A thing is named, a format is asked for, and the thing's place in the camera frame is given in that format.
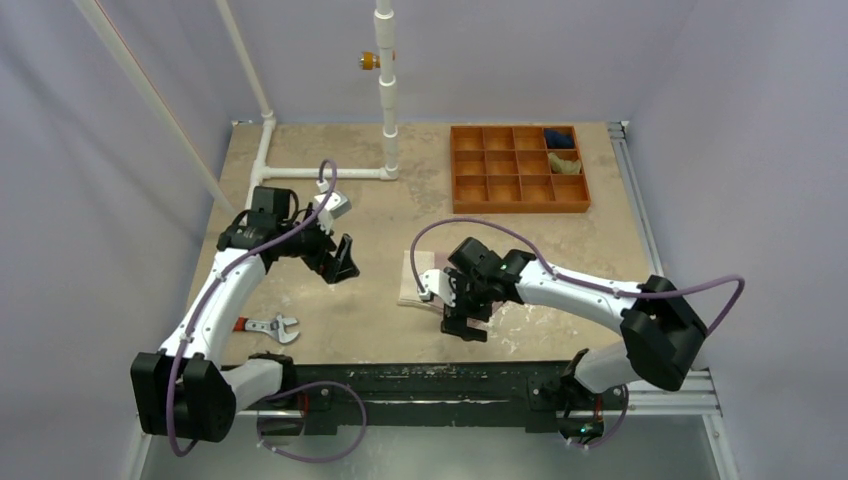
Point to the orange yellow valve knob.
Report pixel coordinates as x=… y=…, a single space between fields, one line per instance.
x=369 y=61

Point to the pink and white underwear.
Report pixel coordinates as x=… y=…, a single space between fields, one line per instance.
x=408 y=294

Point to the adjustable wrench red handle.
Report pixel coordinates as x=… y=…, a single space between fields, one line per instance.
x=277 y=328

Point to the aluminium frame rails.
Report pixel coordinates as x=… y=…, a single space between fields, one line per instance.
x=593 y=432

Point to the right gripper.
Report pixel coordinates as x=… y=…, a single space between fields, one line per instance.
x=460 y=310

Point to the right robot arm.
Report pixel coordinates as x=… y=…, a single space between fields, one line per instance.
x=660 y=335

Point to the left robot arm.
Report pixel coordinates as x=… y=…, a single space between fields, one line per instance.
x=182 y=389

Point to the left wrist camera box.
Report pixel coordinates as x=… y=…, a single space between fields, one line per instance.
x=336 y=206

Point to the rolled blue cloth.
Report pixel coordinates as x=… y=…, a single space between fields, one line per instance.
x=557 y=140

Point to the rolled olive cloth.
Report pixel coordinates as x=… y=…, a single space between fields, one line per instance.
x=559 y=165

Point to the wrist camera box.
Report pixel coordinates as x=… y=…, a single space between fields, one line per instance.
x=439 y=284
x=336 y=206

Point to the orange compartment tray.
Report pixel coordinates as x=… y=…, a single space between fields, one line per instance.
x=504 y=169

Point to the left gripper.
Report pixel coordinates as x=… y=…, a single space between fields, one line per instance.
x=330 y=268

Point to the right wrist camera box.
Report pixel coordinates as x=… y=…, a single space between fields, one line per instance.
x=439 y=284

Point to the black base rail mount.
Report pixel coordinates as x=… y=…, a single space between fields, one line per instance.
x=430 y=394

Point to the white PVC pipe frame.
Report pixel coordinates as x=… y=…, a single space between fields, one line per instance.
x=321 y=100

